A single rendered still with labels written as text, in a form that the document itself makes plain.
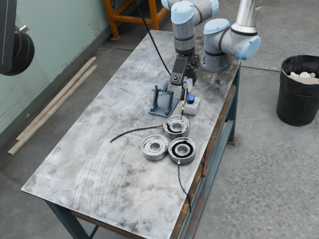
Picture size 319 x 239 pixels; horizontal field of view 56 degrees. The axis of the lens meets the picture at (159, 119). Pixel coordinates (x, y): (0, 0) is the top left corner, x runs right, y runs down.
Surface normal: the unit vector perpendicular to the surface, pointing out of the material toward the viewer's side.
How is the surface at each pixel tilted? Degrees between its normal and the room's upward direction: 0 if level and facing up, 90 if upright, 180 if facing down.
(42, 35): 90
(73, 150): 0
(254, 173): 0
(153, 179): 0
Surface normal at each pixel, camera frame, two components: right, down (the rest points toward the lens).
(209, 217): -0.11, -0.69
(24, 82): 0.91, 0.21
